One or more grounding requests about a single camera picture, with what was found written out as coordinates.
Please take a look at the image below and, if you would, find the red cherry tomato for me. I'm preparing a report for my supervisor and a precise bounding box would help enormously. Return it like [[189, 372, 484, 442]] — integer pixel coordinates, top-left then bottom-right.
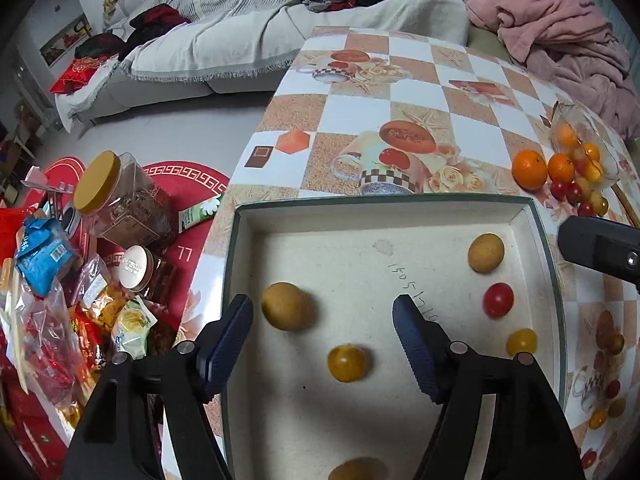
[[483, 283, 514, 318]]

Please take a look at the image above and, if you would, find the yellow cherry tomato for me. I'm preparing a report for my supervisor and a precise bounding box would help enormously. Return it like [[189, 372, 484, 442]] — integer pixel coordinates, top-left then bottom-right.
[[506, 328, 538, 356]]

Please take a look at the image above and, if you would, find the pink blanket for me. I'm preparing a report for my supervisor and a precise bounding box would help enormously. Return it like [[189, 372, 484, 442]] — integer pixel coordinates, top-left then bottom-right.
[[464, 0, 639, 140]]

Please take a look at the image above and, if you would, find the white shallow tray box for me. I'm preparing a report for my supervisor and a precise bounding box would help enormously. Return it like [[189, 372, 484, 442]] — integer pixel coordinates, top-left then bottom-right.
[[221, 194, 566, 479]]

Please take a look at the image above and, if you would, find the tan longan fruit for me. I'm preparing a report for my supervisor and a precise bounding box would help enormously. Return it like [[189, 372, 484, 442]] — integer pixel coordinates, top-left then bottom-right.
[[328, 457, 388, 480]]

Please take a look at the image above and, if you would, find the checkered tablecloth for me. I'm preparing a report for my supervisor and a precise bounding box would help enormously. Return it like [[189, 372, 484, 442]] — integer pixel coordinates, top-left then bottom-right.
[[178, 27, 639, 479]]

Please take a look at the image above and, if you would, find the white-lid small jar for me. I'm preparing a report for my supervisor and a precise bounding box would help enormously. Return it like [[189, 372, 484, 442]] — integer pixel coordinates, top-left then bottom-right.
[[117, 245, 160, 292]]

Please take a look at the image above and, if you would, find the olive longan fruit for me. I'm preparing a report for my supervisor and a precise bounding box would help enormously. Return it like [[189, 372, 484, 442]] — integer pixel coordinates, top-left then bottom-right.
[[468, 233, 506, 274]]

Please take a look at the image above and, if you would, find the clear glass fruit bowl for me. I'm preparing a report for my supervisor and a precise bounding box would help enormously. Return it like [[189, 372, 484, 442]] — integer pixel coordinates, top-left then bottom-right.
[[550, 101, 620, 190]]

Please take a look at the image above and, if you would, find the blue snack packet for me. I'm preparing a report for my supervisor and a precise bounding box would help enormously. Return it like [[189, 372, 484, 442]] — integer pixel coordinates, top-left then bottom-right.
[[15, 216, 78, 297]]

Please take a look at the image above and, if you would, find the brown longan fruit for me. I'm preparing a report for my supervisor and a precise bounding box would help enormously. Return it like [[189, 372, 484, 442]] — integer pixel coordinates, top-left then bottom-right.
[[260, 282, 316, 332]]

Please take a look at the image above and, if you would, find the white covered sofa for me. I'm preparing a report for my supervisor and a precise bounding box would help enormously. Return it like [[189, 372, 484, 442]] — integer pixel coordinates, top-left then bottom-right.
[[55, 0, 469, 133]]

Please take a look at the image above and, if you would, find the amber cherry tomato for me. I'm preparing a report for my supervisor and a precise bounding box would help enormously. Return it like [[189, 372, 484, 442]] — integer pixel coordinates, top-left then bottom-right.
[[326, 344, 370, 382]]

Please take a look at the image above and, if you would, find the yellow-lid plastic jar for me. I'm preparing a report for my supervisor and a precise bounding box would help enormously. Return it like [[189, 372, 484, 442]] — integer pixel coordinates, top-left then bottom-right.
[[73, 151, 177, 249]]

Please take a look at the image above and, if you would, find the large orange mandarin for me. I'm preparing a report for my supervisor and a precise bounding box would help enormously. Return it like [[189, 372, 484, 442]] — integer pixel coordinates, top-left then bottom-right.
[[511, 150, 548, 192]]

